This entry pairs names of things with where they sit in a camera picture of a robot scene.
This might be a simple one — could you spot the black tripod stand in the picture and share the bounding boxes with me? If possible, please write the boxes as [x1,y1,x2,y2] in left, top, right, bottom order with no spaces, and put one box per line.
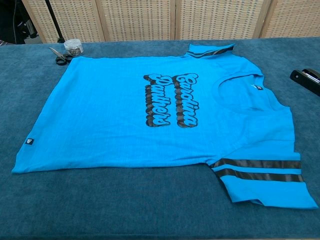
[44,0,65,44]

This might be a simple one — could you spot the black stapler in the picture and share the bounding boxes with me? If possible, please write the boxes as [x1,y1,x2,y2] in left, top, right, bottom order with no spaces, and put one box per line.
[289,67,320,98]

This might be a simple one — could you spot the clear jar of clips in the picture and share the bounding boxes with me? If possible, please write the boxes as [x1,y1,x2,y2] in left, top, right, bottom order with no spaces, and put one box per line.
[63,38,84,58]

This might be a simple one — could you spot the bright blue printed T-shirt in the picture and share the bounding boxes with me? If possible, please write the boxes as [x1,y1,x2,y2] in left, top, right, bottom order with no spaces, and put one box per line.
[11,43,312,210]

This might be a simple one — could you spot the wicker folding screen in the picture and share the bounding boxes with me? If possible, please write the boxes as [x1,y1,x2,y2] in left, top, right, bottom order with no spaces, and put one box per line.
[21,0,320,44]

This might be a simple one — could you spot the black-handled scissors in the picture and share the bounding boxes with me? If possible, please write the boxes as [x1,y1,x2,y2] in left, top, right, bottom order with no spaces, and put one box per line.
[48,46,73,67]

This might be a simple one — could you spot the dark blue table cover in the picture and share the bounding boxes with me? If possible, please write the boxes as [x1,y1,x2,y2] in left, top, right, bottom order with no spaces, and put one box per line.
[0,36,320,240]

